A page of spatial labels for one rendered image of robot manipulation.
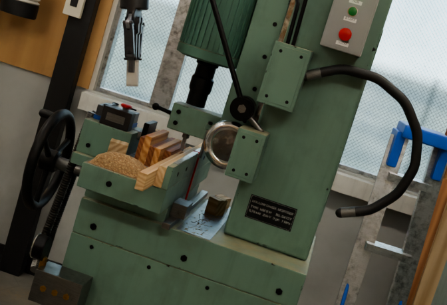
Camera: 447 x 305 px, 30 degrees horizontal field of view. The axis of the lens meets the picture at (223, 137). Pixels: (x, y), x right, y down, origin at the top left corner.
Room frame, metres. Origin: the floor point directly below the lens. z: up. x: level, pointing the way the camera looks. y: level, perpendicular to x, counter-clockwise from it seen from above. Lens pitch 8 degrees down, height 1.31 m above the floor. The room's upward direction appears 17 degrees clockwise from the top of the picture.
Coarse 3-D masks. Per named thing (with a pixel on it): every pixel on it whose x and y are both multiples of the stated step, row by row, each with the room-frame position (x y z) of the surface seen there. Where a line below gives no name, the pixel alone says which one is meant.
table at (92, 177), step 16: (80, 160) 2.10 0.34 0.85; (80, 176) 1.89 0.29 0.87; (96, 176) 1.88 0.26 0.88; (112, 176) 1.88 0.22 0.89; (128, 176) 1.88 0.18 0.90; (96, 192) 1.88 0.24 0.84; (112, 192) 1.88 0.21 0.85; (128, 192) 1.87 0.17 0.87; (144, 192) 1.87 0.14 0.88; (160, 192) 1.86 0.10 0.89; (176, 192) 2.00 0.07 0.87; (144, 208) 1.87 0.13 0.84; (160, 208) 1.86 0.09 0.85
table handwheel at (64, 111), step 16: (64, 112) 2.18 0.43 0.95; (48, 128) 2.10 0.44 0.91; (48, 144) 2.13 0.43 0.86; (64, 144) 2.27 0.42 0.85; (32, 160) 2.05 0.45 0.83; (48, 160) 2.17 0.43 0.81; (64, 160) 2.18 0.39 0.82; (32, 176) 2.06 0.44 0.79; (32, 192) 2.09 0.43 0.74; (48, 192) 2.25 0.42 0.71; (32, 208) 2.13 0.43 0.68
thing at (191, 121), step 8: (176, 104) 2.12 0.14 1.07; (184, 104) 2.14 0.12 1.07; (176, 112) 2.12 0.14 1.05; (184, 112) 2.12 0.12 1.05; (192, 112) 2.12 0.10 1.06; (200, 112) 2.12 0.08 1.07; (208, 112) 2.13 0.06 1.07; (168, 120) 2.13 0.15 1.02; (176, 120) 2.12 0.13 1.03; (184, 120) 2.12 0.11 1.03; (192, 120) 2.12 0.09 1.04; (200, 120) 2.12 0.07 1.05; (208, 120) 2.11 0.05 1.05; (216, 120) 2.11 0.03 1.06; (176, 128) 2.12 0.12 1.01; (184, 128) 2.12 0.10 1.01; (192, 128) 2.12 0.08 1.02; (200, 128) 2.11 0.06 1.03; (184, 136) 2.14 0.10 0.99; (200, 136) 2.11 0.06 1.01
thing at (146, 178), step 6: (186, 150) 2.23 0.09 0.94; (174, 156) 2.09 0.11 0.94; (162, 162) 1.96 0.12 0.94; (150, 168) 1.85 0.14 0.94; (156, 168) 1.87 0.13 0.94; (138, 174) 1.78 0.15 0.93; (144, 174) 1.77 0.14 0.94; (150, 174) 1.81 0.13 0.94; (138, 180) 1.78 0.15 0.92; (144, 180) 1.77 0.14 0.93; (150, 180) 1.82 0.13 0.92; (138, 186) 1.78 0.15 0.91; (144, 186) 1.78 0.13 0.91; (150, 186) 1.84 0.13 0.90
